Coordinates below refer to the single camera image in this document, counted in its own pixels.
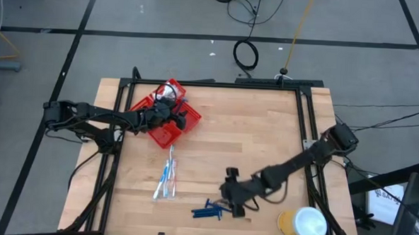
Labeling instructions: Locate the short yellow floor cable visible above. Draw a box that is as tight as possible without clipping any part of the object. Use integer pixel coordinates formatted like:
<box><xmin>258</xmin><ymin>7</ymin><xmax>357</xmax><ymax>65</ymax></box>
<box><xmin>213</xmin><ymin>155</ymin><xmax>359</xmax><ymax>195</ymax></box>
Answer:
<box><xmin>0</xmin><ymin>18</ymin><xmax>23</xmax><ymax>62</ymax></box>

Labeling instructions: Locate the white printed cardboard box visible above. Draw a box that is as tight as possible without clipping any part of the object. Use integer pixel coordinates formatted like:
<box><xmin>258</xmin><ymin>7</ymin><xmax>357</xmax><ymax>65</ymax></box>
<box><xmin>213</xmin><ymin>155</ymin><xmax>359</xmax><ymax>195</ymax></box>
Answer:
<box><xmin>365</xmin><ymin>183</ymin><xmax>406</xmax><ymax>226</ymax></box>

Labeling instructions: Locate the red white toothbrush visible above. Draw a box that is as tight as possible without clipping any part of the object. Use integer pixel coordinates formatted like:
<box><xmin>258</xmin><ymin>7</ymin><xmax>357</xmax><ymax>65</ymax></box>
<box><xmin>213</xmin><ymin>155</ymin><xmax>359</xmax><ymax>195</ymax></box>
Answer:
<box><xmin>169</xmin><ymin>159</ymin><xmax>178</xmax><ymax>200</ymax></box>

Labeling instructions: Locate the long yellow cable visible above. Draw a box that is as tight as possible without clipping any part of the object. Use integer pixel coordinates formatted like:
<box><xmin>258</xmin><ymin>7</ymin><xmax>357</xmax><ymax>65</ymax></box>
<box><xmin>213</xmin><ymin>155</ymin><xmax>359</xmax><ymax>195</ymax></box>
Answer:
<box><xmin>284</xmin><ymin>0</ymin><xmax>316</xmax><ymax>71</ymax></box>

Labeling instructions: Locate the grey floor base plate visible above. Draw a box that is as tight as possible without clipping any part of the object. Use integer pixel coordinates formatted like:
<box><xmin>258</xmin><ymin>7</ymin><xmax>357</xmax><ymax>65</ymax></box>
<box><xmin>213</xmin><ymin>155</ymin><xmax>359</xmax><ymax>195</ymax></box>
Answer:
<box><xmin>0</xmin><ymin>60</ymin><xmax>23</xmax><ymax>72</ymax></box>

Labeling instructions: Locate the black metal beam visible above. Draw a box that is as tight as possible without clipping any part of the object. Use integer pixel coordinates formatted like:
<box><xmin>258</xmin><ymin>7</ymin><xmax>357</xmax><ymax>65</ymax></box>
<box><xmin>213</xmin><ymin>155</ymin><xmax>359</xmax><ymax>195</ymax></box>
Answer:
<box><xmin>347</xmin><ymin>161</ymin><xmax>419</xmax><ymax>198</ymax></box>

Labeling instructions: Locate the black loose floor cable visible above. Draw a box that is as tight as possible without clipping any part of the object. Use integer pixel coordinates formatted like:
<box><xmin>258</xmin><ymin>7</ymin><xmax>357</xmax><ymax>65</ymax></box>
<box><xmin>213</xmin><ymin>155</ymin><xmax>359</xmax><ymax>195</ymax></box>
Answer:
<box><xmin>226</xmin><ymin>0</ymin><xmax>287</xmax><ymax>29</ymax></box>

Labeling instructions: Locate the black aluminium table frame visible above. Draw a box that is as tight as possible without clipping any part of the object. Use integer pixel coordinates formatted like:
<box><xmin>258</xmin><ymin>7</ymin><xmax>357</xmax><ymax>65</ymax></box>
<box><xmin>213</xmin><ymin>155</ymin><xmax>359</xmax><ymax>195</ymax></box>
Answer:
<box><xmin>59</xmin><ymin>63</ymin><xmax>361</xmax><ymax>235</ymax></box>

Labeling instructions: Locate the green white toothbrush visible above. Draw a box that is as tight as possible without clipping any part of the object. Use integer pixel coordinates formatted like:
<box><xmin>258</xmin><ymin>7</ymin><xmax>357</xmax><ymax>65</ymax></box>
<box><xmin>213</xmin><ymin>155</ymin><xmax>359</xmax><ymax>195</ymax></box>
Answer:
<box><xmin>167</xmin><ymin>144</ymin><xmax>176</xmax><ymax>180</ymax></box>

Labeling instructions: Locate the black coiled floor cable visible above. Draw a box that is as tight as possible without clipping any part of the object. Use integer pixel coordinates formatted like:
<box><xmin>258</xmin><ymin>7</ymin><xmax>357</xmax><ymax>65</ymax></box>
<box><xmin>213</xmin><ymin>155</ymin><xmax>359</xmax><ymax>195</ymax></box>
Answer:
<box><xmin>231</xmin><ymin>0</ymin><xmax>263</xmax><ymax>80</ymax></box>

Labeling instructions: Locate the black plastic bin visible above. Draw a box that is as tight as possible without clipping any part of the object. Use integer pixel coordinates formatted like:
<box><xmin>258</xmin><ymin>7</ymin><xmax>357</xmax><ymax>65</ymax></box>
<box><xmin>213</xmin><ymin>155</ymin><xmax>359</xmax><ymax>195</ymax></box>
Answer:
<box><xmin>388</xmin><ymin>171</ymin><xmax>419</xmax><ymax>235</ymax></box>

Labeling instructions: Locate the clear plastic packet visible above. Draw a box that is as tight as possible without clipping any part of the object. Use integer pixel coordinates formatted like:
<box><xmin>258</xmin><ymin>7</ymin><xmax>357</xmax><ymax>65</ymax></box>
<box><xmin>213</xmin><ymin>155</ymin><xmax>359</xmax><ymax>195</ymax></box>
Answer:
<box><xmin>154</xmin><ymin>82</ymin><xmax>179</xmax><ymax>103</ymax></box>

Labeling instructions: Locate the blue white toothbrush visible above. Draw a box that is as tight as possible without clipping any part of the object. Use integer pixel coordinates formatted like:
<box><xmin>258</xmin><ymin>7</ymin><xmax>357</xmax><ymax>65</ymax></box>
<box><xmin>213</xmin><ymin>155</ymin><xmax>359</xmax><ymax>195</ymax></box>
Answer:
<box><xmin>152</xmin><ymin>160</ymin><xmax>170</xmax><ymax>202</ymax></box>
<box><xmin>162</xmin><ymin>159</ymin><xmax>173</xmax><ymax>198</ymax></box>

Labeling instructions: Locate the yellow cup with white lid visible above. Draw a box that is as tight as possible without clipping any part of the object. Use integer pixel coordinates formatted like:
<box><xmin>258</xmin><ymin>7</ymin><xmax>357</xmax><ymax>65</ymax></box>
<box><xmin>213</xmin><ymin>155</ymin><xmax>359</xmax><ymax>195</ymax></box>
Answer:
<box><xmin>276</xmin><ymin>204</ymin><xmax>329</xmax><ymax>235</ymax></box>

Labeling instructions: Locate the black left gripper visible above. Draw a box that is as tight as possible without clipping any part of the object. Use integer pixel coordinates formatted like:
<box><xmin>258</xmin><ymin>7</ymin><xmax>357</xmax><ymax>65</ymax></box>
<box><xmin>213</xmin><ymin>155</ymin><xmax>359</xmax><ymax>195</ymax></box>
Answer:
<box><xmin>148</xmin><ymin>96</ymin><xmax>189</xmax><ymax>131</ymax></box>

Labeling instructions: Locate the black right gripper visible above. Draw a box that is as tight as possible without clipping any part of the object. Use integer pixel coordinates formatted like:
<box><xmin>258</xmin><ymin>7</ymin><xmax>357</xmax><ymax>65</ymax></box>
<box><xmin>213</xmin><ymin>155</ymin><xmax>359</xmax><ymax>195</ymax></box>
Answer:
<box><xmin>219</xmin><ymin>167</ymin><xmax>265</xmax><ymax>219</ymax></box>

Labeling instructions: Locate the black thin floor cable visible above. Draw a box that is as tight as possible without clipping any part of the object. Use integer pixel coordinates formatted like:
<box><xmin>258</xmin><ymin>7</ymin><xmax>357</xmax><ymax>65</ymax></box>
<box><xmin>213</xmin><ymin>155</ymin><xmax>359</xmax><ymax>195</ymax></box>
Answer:
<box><xmin>350</xmin><ymin>119</ymin><xmax>419</xmax><ymax>132</ymax></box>
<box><xmin>350</xmin><ymin>104</ymin><xmax>419</xmax><ymax>134</ymax></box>

